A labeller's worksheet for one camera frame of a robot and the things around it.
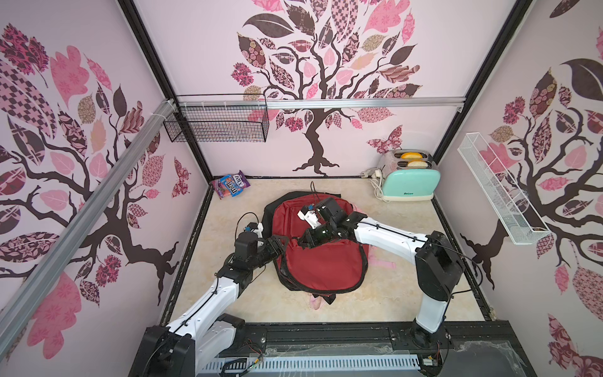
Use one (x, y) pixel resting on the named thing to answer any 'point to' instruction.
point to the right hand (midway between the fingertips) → (299, 246)
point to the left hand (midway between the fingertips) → (284, 246)
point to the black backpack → (268, 210)
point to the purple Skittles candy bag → (241, 180)
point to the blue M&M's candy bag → (231, 184)
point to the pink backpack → (316, 301)
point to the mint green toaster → (410, 174)
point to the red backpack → (333, 266)
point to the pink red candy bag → (221, 188)
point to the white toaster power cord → (378, 183)
